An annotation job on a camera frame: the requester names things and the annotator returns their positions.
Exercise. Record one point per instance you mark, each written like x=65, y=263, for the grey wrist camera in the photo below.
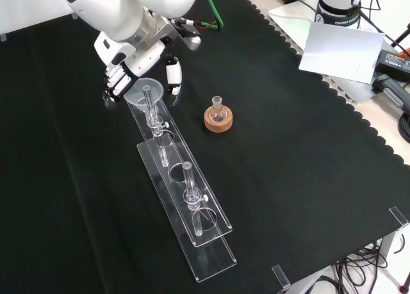
x=189, y=34

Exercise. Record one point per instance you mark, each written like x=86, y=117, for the black power adapter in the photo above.
x=394, y=61

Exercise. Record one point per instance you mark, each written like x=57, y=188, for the black bench cloth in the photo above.
x=288, y=166

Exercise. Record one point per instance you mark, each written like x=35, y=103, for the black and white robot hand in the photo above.
x=141, y=61

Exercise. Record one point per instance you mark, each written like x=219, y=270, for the small round-bottom glass flask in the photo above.
x=218, y=113

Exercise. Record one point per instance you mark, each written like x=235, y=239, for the clear plastic funnel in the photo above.
x=144, y=97

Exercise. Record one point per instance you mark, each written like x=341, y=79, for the clear cloth clip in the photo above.
x=281, y=275
x=399, y=217

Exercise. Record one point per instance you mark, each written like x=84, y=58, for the black tripod leg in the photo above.
x=402, y=37

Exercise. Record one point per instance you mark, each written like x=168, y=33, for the clear acrylic funnel stand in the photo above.
x=192, y=191

